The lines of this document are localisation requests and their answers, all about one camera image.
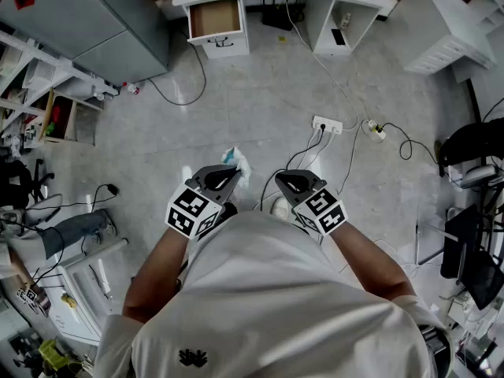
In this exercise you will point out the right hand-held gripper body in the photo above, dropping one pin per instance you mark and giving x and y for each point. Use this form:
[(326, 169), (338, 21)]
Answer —
[(323, 211)]

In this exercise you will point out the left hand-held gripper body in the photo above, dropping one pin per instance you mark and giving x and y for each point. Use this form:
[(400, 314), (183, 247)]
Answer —
[(193, 211)]

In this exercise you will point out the white wooden drawer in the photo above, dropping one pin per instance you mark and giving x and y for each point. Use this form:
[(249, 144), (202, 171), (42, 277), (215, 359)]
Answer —
[(214, 18)]

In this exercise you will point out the person's right forearm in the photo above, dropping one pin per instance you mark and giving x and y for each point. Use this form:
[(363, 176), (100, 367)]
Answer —
[(366, 262)]

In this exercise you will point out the person's left forearm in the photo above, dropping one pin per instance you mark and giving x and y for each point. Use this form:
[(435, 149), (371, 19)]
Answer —
[(157, 274)]

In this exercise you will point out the person's white shoe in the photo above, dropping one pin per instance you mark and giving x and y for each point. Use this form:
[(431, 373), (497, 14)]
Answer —
[(280, 208)]

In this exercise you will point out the black power adapter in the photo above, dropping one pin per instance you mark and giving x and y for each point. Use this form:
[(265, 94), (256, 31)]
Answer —
[(112, 188)]

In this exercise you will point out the white yellow power strip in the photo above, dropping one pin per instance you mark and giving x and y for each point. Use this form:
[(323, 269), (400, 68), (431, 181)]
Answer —
[(374, 130)]

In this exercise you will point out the person's white T-shirt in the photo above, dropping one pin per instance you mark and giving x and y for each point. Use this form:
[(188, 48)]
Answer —
[(260, 301)]

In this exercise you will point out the red-capped bottle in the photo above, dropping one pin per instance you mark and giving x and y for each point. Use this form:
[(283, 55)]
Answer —
[(132, 88)]

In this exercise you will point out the flat black device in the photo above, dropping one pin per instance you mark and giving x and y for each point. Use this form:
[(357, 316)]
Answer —
[(338, 37)]

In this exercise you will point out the wooden crate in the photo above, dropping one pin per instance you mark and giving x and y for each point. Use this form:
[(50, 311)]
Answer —
[(75, 118)]

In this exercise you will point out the black folding chair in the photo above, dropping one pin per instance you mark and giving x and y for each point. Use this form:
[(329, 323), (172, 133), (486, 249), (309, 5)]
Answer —
[(472, 250)]

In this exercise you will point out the black router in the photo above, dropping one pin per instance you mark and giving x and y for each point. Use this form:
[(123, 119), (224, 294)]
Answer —
[(281, 18)]

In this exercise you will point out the small white bottle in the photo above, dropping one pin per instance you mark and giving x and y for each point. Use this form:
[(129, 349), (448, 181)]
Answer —
[(346, 19)]

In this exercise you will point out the black office chair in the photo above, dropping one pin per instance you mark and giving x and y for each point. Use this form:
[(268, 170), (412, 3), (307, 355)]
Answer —
[(19, 181)]

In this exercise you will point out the yellow-green plastic crate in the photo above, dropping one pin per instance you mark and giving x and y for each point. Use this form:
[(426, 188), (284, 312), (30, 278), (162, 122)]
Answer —
[(53, 354)]

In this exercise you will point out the white metal rack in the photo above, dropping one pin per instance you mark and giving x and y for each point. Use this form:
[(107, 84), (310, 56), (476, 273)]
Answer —
[(43, 65)]

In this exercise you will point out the white bookcase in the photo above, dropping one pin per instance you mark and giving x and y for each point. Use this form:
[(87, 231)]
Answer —
[(456, 26)]

